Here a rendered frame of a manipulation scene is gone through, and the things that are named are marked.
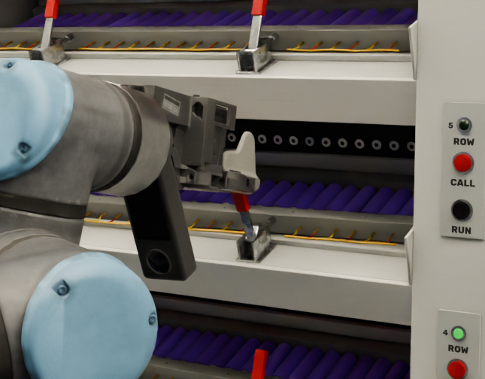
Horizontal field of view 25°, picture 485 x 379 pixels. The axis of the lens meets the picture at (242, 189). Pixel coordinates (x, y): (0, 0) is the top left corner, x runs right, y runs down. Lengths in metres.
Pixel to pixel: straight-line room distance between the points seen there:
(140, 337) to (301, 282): 0.43
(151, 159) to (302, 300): 0.29
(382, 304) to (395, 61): 0.23
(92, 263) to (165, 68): 0.53
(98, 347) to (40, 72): 0.22
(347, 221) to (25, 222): 0.43
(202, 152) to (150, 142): 0.10
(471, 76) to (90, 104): 0.36
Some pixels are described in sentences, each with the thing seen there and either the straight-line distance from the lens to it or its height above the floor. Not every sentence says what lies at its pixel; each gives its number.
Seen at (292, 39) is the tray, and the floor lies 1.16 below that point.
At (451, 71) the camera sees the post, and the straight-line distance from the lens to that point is 1.00.
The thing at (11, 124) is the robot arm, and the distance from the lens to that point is 0.78.
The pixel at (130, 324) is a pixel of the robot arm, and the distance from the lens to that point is 0.68.
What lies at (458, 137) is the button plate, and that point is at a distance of 1.00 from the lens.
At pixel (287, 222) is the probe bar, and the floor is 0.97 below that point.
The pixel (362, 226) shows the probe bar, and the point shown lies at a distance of 1.12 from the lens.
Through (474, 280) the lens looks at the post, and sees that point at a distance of 1.02.
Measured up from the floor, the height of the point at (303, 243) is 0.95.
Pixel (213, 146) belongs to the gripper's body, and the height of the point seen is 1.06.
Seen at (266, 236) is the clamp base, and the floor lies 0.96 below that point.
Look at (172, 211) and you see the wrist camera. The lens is 0.95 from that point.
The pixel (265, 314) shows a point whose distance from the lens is 1.31.
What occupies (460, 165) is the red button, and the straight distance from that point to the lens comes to 1.00.
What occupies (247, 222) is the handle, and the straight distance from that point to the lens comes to 1.11.
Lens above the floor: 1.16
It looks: 8 degrees down
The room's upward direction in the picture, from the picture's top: straight up
